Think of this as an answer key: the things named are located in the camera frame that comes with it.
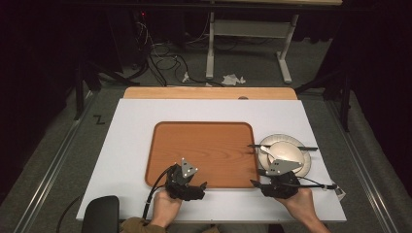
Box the white desk frame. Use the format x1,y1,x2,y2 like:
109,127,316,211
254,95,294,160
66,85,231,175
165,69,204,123
205,11,300,85

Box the bundle of floor cables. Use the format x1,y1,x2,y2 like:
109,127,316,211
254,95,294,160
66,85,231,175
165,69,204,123
134,13,225,88

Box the black chopsticks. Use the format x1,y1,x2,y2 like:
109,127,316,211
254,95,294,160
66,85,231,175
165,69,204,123
247,143,320,152

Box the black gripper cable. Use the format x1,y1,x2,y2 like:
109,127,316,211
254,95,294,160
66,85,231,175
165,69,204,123
141,165,174,221
290,175,338,190

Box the white cable tag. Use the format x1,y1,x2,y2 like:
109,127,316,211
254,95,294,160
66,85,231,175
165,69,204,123
332,183,347,200

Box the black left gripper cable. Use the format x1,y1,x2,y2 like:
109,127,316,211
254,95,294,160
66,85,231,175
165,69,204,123
141,165,174,221

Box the black metal stand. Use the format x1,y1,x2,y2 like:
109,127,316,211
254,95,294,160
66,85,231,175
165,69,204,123
73,57,141,121
293,68,354,133

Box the person's left hand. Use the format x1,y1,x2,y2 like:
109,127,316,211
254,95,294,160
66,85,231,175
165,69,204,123
150,188,184,228

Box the large crumpled white paper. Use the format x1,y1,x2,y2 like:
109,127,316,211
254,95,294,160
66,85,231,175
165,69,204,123
221,73,247,87

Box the white plate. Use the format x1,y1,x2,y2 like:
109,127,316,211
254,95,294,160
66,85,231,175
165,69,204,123
257,133,313,179

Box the brown wooden tray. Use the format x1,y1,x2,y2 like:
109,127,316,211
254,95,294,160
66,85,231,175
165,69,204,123
144,120,260,189

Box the person's right hand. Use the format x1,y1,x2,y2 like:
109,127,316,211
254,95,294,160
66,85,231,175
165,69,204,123
276,187,321,226

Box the metal floor rail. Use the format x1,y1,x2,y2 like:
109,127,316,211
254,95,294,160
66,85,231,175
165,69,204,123
325,99,401,233
12,91,100,233

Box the black chair armrest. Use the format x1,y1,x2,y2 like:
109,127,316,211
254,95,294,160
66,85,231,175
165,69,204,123
81,195,120,233

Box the white bowl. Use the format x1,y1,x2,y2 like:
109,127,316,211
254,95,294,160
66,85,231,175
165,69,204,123
267,140,306,170

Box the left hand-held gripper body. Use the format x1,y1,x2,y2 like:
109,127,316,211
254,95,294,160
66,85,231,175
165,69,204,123
164,157,207,202

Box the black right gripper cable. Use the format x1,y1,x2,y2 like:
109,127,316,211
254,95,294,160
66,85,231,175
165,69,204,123
290,175,338,190

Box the white spoon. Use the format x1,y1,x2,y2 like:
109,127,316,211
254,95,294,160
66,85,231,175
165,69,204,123
259,145,277,160

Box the white table board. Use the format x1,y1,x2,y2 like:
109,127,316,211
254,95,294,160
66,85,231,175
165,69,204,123
76,98,348,224

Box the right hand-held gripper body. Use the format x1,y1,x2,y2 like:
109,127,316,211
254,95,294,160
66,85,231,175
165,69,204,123
260,158,304,200

